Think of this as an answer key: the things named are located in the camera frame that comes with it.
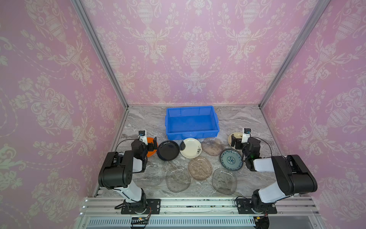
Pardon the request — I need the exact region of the cream plate with characters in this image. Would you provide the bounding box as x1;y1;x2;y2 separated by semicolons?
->
228;132;243;149

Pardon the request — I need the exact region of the brownish glass plate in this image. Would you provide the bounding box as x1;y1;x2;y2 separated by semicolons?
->
202;138;225;156
188;156;213;181

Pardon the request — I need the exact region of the clear glass plate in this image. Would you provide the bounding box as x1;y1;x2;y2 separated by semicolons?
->
212;168;237;195
132;162;166;188
165;168;191;193

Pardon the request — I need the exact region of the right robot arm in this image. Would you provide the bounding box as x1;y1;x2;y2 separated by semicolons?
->
231;133;317;216

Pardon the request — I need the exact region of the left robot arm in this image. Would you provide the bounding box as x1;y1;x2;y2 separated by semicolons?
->
98;137;161;215

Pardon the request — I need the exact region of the blue plastic bin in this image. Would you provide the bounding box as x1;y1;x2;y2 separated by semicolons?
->
165;106;220;140

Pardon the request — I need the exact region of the orange plate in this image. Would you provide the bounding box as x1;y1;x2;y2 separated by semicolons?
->
147;137;157;157

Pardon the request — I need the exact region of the black round plate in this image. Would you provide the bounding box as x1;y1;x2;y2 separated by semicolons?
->
157;140;180;161

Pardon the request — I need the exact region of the blue patterned porcelain plate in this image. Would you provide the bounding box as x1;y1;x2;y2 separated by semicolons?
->
220;149;243;171

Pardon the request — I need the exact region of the cream plate with flowers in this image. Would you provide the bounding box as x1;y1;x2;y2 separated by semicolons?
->
179;138;203;159

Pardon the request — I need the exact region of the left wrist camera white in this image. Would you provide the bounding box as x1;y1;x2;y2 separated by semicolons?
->
138;130;148;145

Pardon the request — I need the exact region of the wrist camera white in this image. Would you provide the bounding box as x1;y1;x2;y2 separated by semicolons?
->
241;128;252;143
138;130;148;145

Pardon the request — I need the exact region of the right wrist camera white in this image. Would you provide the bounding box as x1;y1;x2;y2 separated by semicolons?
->
241;128;252;143

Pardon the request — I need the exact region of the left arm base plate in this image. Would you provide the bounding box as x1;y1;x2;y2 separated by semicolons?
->
121;198;161;215

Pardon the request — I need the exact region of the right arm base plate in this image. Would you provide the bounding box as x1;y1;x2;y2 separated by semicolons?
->
234;197;277;215

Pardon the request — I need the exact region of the small circuit board with wires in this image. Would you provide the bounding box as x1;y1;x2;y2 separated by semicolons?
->
131;217;150;226

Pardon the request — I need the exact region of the aluminium mounting rail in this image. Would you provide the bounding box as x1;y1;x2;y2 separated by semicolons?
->
75;197;326;229

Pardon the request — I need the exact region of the left aluminium corner post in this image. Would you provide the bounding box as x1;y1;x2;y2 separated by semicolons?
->
71;0;129;110

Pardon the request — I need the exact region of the aluminium corner post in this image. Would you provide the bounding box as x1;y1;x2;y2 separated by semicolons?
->
71;0;129;110
258;0;330;110

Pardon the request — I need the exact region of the right aluminium corner post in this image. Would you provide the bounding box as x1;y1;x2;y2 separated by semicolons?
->
258;0;330;110

